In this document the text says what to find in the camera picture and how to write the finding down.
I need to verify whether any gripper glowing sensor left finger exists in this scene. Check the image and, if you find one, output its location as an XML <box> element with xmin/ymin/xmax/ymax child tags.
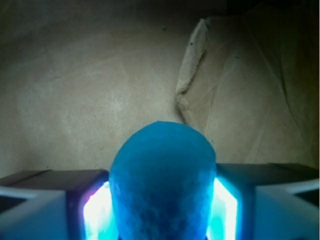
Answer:
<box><xmin>0</xmin><ymin>169</ymin><xmax>118</xmax><ymax>240</ymax></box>

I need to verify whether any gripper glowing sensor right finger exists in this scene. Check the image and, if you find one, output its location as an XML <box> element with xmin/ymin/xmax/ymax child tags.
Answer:
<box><xmin>206</xmin><ymin>163</ymin><xmax>320</xmax><ymax>240</ymax></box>

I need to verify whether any blue textured ball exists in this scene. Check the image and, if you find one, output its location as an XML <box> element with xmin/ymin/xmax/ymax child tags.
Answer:
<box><xmin>109</xmin><ymin>121</ymin><xmax>217</xmax><ymax>240</ymax></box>

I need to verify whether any brown paper bag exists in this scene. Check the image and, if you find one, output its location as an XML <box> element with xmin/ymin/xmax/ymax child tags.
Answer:
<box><xmin>0</xmin><ymin>0</ymin><xmax>320</xmax><ymax>177</ymax></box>

